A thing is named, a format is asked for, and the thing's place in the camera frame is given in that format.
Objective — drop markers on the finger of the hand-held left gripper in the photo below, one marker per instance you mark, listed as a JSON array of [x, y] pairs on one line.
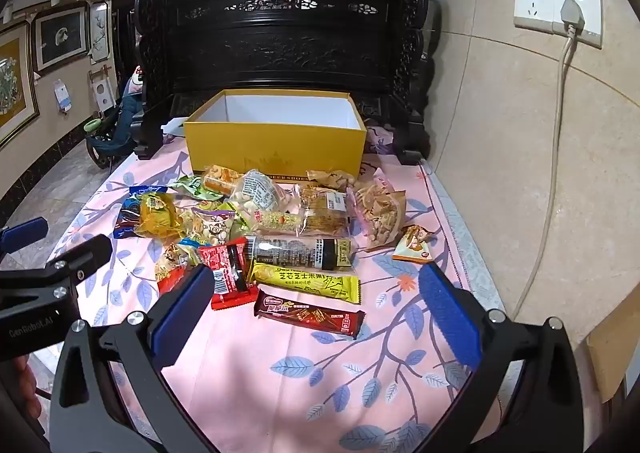
[[85, 253], [25, 232]]

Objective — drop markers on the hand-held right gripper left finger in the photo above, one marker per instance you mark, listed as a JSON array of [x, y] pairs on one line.
[[182, 318]]

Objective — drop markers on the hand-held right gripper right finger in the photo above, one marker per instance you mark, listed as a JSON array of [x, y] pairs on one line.
[[450, 318]]

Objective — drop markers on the small orange snack packet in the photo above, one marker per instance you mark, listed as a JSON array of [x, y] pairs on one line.
[[412, 245]]

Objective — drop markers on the yellow-green seed packet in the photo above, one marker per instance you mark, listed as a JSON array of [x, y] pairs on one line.
[[157, 215]]

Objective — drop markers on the yellow snack bar packet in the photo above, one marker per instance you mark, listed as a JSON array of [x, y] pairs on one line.
[[305, 283]]

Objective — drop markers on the puffed rice bar packet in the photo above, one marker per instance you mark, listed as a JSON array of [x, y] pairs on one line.
[[280, 221]]

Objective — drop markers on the clear bag of white candies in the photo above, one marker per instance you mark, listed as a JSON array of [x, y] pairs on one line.
[[255, 193]]

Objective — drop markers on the orange-brown peanut packet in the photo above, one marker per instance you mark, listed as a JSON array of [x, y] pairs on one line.
[[332, 179]]

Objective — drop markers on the yellow cardboard box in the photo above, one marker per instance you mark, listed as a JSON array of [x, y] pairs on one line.
[[270, 148]]

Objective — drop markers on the person's left hand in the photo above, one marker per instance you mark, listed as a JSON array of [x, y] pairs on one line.
[[25, 383]]

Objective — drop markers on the blue cookie packet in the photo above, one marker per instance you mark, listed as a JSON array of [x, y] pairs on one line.
[[127, 218]]

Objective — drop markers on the small yellow-red packet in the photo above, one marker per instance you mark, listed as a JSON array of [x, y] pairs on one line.
[[172, 258]]

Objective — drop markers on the red snack packet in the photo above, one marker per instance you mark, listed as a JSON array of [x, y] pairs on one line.
[[225, 273]]

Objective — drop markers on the pink floral tablecloth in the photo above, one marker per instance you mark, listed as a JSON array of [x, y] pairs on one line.
[[240, 358]]

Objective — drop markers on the white cartoon nut packet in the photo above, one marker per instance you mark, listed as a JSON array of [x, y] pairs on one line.
[[212, 228]]

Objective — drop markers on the clear bag of chips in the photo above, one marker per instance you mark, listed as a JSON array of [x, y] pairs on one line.
[[382, 213]]

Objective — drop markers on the green stroller tray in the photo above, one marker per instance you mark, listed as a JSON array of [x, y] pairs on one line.
[[93, 125]]

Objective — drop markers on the brown chocolate bar packet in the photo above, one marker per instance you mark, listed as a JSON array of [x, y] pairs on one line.
[[310, 315]]

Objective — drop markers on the green snack packet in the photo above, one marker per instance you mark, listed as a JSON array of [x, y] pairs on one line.
[[195, 187]]

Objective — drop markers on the black sesame roll packet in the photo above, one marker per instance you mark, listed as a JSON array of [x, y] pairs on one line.
[[300, 253]]

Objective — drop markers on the gold-framed flower painting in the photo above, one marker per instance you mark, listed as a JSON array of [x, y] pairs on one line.
[[15, 83]]

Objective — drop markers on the white paper sheet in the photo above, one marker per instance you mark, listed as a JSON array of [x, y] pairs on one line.
[[174, 127]]

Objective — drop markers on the brown cardboard piece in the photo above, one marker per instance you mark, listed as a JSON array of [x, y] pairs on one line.
[[617, 348]]

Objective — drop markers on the dark framed painting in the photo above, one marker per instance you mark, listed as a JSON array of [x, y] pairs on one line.
[[60, 38]]

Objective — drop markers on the blossom scroll painting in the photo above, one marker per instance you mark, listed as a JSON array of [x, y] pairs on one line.
[[99, 30]]

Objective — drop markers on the dark carved wooden screen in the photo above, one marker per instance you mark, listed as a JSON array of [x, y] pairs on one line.
[[280, 43]]

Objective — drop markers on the grey power plug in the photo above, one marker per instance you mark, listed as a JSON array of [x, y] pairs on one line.
[[572, 13]]

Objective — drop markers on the blue-white wall hanger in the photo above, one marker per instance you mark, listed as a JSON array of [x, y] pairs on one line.
[[63, 95]]

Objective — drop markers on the small wooden wall frame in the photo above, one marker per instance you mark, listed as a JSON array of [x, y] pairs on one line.
[[102, 88]]

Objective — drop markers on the white wall socket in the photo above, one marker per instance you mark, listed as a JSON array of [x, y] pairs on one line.
[[534, 3], [592, 13]]

